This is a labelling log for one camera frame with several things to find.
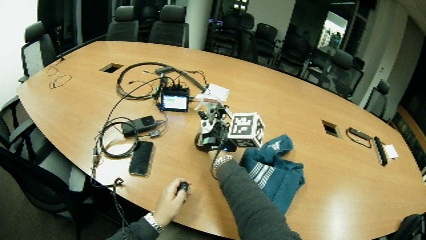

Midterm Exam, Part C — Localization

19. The thin wire loop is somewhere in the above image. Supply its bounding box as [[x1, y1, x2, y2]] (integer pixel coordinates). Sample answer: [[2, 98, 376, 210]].
[[47, 73, 74, 90]]

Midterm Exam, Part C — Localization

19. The black power adapter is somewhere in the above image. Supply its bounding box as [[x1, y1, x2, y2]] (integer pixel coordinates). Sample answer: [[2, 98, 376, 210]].
[[120, 115, 163, 138]]

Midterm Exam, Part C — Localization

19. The silver wristwatch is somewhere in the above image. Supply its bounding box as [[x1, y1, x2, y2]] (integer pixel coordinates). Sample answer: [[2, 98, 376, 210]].
[[143, 211, 166, 234]]

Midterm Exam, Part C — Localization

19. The small black round device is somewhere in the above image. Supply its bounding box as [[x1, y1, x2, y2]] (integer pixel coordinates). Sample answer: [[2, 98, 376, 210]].
[[176, 181, 192, 196]]

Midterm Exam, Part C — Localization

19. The blue cloth with white stripes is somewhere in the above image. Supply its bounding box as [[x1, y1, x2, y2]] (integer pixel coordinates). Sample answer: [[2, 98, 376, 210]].
[[239, 133, 308, 216]]

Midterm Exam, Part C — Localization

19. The white marker cube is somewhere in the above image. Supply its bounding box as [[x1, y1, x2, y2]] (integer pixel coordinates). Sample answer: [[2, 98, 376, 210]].
[[227, 112, 267, 149]]

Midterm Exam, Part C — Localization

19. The small white pad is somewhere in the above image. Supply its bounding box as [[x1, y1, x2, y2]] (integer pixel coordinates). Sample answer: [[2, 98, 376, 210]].
[[383, 143, 401, 161]]

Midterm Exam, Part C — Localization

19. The silver wrist bracelet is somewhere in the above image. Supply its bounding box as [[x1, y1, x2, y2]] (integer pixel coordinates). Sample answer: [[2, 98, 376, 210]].
[[211, 153, 235, 171]]

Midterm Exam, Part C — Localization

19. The long black bar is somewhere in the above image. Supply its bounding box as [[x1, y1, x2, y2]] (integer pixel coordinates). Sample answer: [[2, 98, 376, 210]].
[[373, 135, 391, 167]]

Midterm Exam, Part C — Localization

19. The thick black cable loop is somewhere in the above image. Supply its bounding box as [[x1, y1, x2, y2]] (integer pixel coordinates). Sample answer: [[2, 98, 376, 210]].
[[115, 61, 211, 101]]

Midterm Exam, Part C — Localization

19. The coiled black cable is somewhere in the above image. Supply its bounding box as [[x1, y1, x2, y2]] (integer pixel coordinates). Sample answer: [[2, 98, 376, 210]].
[[98, 116, 144, 160]]

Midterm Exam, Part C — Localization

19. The black office chair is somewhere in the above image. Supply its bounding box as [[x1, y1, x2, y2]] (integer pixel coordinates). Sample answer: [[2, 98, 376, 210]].
[[363, 78, 393, 120], [18, 20, 60, 84], [277, 31, 315, 78], [106, 4, 140, 43], [147, 4, 191, 48], [0, 95, 98, 231], [305, 48, 368, 100], [207, 11, 256, 62], [253, 22, 281, 68]]

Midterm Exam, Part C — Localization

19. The thin black hanging cable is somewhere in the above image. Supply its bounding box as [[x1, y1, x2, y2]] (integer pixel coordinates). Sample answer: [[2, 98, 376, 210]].
[[90, 133, 131, 240]]

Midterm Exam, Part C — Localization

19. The black smartphone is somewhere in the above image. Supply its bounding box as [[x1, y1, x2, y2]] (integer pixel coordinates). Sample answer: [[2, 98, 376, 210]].
[[128, 140, 156, 178]]

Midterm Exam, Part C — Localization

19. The small black screen device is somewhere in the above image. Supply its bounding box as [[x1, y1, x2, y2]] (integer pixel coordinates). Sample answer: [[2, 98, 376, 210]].
[[158, 86, 194, 113]]

